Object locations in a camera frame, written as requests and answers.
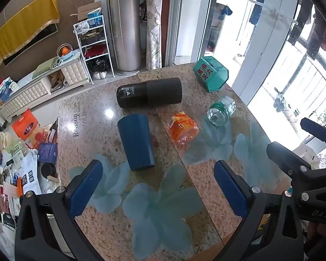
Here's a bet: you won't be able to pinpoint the green cushion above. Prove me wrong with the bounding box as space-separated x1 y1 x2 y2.
32 57 61 77

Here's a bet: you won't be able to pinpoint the patterned beige curtain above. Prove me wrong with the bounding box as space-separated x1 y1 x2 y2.
145 0 163 70

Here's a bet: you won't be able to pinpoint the fruit basket with oranges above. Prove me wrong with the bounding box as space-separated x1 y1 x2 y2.
57 44 73 61

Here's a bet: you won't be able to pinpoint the white plastic bag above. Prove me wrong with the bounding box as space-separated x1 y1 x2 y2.
75 20 90 35

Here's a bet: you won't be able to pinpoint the yellow cloth covered TV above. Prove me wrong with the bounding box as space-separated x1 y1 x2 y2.
0 0 61 66

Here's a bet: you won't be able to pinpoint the black round jar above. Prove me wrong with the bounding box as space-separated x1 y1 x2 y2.
41 163 57 178

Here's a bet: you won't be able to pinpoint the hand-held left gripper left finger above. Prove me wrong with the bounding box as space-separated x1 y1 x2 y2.
14 159 104 261

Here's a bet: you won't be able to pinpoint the dark blue carton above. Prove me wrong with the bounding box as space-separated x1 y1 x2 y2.
37 143 58 164

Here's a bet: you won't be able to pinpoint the silver tower air conditioner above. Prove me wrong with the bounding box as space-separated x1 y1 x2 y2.
106 0 142 76

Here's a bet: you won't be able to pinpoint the blue hanging garment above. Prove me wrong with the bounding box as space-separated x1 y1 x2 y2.
248 0 268 25

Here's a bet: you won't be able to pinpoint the red folded cloth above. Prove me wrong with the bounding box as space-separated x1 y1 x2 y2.
85 45 108 58

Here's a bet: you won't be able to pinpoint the dark blue cup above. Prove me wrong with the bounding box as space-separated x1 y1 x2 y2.
117 114 156 172

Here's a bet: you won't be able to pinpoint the dark hanging clothes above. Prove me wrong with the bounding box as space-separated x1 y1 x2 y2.
288 0 326 60

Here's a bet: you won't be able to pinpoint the orange gift bag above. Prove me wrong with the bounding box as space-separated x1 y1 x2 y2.
12 109 40 143

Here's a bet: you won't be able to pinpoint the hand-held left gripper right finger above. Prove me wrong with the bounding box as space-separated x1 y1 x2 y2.
213 160 306 261

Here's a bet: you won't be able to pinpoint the black cylindrical flask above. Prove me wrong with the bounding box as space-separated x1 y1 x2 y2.
116 77 183 108

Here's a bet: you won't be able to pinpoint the white tufted cabinet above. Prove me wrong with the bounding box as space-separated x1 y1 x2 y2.
0 49 94 123

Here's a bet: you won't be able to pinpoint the orange plastic jar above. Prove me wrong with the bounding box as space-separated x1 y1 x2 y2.
168 111 199 144

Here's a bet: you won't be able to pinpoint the clear bottle with green label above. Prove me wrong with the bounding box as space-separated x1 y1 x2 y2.
207 96 236 126

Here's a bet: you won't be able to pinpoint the blue and white box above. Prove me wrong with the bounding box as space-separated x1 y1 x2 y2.
87 9 104 27

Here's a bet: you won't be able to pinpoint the green hexagonal box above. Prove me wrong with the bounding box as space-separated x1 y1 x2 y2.
193 56 229 92

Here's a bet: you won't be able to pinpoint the open cardboard box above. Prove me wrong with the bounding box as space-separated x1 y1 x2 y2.
70 1 102 22

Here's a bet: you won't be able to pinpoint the white and green package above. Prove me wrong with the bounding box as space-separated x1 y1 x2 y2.
8 141 26 166

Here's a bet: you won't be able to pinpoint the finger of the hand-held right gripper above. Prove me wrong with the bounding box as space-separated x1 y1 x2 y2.
266 141 326 196
300 117 326 169

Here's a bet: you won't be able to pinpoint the white printed papers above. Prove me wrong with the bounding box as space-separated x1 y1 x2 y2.
16 149 44 196

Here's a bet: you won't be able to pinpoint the white cardboard box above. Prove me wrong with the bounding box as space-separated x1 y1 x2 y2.
292 144 319 169

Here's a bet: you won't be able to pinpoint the white wire shelf rack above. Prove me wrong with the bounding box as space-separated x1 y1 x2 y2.
73 14 115 85

